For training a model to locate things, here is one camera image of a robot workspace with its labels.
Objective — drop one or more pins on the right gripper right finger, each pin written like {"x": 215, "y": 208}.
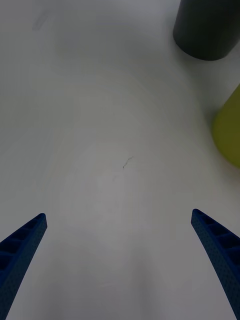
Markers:
{"x": 220, "y": 250}

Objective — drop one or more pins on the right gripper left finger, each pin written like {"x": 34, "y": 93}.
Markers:
{"x": 20, "y": 252}

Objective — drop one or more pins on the yellow-green plastic bin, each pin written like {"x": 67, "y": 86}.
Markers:
{"x": 230, "y": 132}

